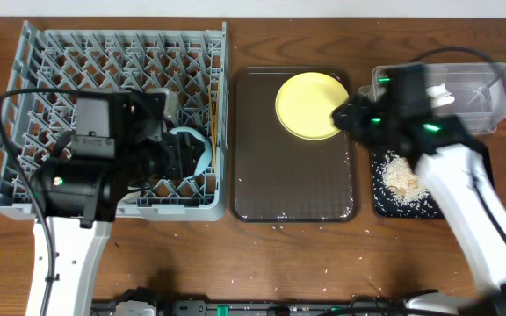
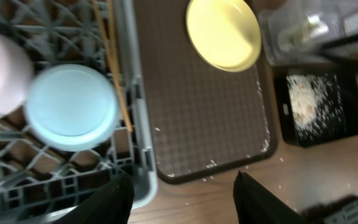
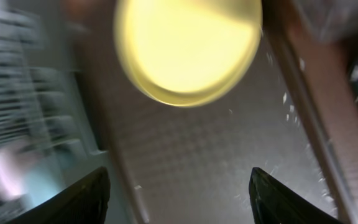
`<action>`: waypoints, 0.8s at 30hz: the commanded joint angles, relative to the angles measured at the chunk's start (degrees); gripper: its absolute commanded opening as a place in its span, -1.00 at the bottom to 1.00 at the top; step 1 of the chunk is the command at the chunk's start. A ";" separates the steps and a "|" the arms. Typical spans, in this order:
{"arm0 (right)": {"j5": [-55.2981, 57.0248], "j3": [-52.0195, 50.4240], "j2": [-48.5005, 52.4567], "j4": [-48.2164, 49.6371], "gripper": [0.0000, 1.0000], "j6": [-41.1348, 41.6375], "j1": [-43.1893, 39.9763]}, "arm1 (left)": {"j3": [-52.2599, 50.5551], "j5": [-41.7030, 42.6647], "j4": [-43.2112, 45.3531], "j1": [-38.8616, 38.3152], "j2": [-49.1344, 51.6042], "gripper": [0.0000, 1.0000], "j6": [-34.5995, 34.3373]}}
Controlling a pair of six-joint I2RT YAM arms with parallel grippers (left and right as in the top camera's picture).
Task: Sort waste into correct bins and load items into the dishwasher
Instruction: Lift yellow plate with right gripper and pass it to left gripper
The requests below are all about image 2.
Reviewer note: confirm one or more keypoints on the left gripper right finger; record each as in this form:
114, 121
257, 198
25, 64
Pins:
257, 205

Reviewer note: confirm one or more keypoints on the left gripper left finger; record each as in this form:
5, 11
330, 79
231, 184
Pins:
110, 204

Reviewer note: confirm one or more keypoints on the light blue bowl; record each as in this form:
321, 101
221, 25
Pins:
72, 107

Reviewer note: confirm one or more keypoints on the rice food waste pile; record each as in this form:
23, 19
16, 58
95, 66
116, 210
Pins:
316, 106

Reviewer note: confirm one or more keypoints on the white pink bowl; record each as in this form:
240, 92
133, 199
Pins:
16, 74

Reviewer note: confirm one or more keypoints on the white napkin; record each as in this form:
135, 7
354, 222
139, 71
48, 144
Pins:
315, 27

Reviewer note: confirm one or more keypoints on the grey plastic dishwasher rack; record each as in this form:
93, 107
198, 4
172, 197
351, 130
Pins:
40, 184

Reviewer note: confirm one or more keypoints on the dark brown serving tray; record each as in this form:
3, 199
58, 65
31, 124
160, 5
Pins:
203, 120

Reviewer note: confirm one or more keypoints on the black rectangular tray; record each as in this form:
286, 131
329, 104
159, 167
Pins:
347, 81

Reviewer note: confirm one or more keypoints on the yellow round plate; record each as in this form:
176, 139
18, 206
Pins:
224, 33

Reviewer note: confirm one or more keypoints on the clear plastic bin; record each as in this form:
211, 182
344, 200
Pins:
298, 26

